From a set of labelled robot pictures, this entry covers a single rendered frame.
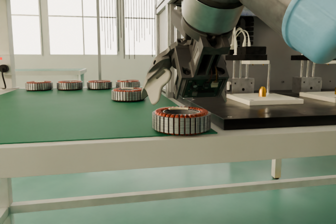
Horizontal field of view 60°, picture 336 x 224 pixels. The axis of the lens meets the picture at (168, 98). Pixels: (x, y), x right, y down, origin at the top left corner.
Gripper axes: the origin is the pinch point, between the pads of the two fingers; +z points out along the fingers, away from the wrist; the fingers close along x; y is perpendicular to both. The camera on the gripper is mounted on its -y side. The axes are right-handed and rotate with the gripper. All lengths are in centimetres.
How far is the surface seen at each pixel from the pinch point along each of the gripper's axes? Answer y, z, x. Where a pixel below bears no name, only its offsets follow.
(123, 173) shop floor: -53, 177, -6
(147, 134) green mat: 7.0, 2.2, -7.0
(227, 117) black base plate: 4.3, 2.4, 9.1
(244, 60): -21.6, 14.4, 24.9
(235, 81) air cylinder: -21.1, 23.5, 25.0
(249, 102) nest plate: -5.3, 11.6, 20.3
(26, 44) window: -480, 454, -199
